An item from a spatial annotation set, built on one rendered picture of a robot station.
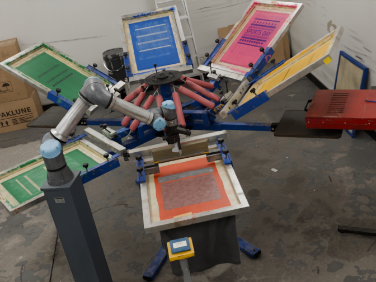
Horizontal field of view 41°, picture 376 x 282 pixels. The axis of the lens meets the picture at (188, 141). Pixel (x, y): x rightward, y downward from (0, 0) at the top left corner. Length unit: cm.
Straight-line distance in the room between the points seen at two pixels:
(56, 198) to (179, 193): 72
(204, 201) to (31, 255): 211
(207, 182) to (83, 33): 446
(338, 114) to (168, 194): 123
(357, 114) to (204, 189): 111
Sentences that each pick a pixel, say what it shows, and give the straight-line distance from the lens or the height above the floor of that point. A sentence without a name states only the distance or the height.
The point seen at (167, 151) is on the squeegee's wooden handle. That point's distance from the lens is 317.
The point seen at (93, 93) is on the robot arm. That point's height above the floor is 166.
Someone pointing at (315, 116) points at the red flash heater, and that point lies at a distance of 342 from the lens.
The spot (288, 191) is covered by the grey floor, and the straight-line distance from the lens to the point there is 464.
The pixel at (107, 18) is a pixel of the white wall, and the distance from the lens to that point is 713.
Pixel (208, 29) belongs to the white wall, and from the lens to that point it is 727.
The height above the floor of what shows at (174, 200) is 96.
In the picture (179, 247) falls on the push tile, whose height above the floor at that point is 97.
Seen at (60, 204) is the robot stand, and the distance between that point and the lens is 301.
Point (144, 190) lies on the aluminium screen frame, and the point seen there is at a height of 99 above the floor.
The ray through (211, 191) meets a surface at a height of 96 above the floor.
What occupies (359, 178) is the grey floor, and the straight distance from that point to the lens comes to 479.
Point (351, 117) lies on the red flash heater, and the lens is 337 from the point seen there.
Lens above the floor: 259
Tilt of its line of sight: 27 degrees down
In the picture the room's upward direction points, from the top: 10 degrees counter-clockwise
